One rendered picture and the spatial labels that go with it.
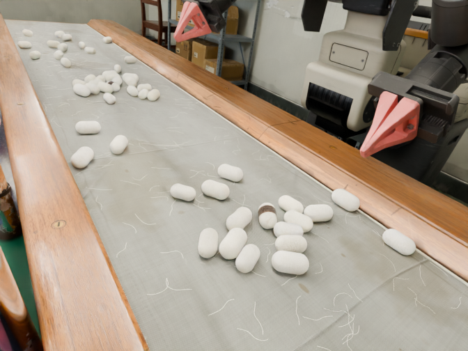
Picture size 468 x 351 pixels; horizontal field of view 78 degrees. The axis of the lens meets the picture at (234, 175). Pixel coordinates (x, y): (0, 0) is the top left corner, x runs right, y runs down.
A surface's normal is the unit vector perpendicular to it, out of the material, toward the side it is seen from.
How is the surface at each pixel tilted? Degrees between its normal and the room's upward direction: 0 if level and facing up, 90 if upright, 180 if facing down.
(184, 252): 0
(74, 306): 0
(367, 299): 0
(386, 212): 45
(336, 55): 98
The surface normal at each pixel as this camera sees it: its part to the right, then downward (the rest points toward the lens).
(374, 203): -0.48, -0.43
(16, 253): 0.14, -0.83
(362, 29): -0.80, 0.36
